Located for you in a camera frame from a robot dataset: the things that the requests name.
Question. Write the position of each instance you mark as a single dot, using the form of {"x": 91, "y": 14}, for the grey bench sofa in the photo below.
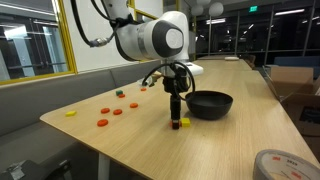
{"x": 33, "y": 100}

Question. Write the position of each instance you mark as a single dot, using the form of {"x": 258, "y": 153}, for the orange disc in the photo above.
{"x": 133, "y": 105}
{"x": 170, "y": 124}
{"x": 122, "y": 95}
{"x": 117, "y": 112}
{"x": 102, "y": 123}
{"x": 143, "y": 89}
{"x": 105, "y": 110}

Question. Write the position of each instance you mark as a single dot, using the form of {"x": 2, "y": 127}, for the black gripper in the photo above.
{"x": 174, "y": 85}

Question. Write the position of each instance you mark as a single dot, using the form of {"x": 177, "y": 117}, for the wooden mount plate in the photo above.
{"x": 151, "y": 81}

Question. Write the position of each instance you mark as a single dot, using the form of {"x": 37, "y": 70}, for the light wood table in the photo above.
{"x": 220, "y": 65}

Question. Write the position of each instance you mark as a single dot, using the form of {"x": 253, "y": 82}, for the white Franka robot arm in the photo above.
{"x": 143, "y": 36}

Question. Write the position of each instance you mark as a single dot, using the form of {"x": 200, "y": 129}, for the yellow window frame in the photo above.
{"x": 70, "y": 63}

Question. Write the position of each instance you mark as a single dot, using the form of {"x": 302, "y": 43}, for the white globe lamp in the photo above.
{"x": 203, "y": 1}
{"x": 216, "y": 9}
{"x": 196, "y": 10}

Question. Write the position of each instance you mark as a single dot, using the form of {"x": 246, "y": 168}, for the yellow cube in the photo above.
{"x": 186, "y": 122}

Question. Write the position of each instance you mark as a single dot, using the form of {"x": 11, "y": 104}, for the black item in box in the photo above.
{"x": 311, "y": 115}

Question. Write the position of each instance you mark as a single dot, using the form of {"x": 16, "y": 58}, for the white plate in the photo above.
{"x": 231, "y": 58}

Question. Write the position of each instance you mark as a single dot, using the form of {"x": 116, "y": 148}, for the grey tape roll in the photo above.
{"x": 263, "y": 166}

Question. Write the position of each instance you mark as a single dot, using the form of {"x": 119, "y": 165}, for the green exit sign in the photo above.
{"x": 253, "y": 9}

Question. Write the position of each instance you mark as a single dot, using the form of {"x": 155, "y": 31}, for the open cardboard box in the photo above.
{"x": 290, "y": 80}
{"x": 293, "y": 110}

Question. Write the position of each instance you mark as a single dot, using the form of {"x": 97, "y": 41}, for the ceiling light strip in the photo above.
{"x": 215, "y": 21}
{"x": 289, "y": 12}

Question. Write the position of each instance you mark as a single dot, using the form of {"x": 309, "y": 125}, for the white table leg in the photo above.
{"x": 103, "y": 166}

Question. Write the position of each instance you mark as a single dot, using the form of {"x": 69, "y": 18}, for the black equipment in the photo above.
{"x": 30, "y": 171}

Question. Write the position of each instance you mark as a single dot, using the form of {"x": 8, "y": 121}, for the black bowl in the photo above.
{"x": 208, "y": 110}

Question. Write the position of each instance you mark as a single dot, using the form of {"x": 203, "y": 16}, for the flat yellow block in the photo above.
{"x": 70, "y": 113}

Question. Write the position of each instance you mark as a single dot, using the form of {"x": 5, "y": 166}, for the blue sofa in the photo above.
{"x": 296, "y": 61}

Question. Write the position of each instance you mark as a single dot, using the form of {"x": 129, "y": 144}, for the green cube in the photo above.
{"x": 119, "y": 92}

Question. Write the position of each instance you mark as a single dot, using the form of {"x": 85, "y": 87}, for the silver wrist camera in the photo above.
{"x": 197, "y": 69}

